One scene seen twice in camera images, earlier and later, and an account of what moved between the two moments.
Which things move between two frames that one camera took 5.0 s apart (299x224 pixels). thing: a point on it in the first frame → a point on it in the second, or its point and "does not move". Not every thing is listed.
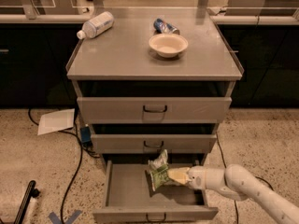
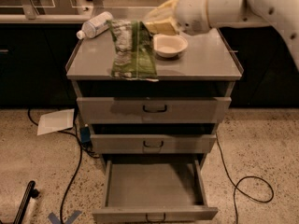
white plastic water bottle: x=96 y=25 does not move
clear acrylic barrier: x=149 y=2 does not move
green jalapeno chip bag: x=158 y=170 → x=134 y=56
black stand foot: x=31 y=191 does not move
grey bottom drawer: x=128 y=199 does not move
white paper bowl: x=168 y=45 does not move
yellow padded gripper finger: x=179 y=175 → x=165 y=28
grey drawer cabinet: x=156 y=86 does not move
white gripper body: x=197 y=177 → x=191 y=13
